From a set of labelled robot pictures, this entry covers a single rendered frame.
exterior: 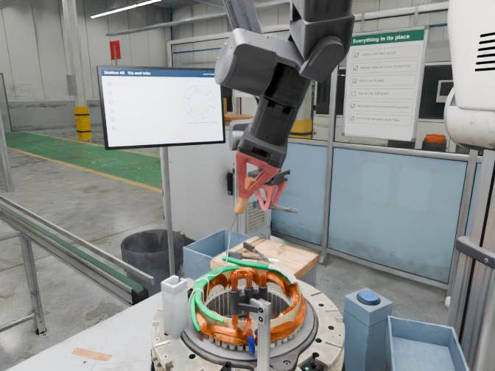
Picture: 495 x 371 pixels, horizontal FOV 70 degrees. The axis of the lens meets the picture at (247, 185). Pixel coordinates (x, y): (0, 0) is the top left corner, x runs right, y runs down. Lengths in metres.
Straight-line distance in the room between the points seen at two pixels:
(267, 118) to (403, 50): 2.30
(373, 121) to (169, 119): 1.66
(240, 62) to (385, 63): 2.37
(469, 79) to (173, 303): 0.63
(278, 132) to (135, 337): 0.83
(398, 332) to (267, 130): 0.46
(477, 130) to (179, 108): 1.17
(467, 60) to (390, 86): 2.00
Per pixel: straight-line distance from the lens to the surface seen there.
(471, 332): 0.88
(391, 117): 2.76
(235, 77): 0.45
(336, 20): 0.45
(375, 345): 0.87
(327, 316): 0.66
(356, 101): 2.85
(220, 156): 2.92
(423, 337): 0.77
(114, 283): 1.55
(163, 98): 1.59
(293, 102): 0.49
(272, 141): 0.50
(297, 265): 0.88
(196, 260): 0.95
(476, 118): 0.76
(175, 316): 0.59
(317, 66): 0.45
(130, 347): 1.13
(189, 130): 1.60
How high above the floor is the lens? 1.47
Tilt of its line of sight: 15 degrees down
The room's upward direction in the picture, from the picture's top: straight up
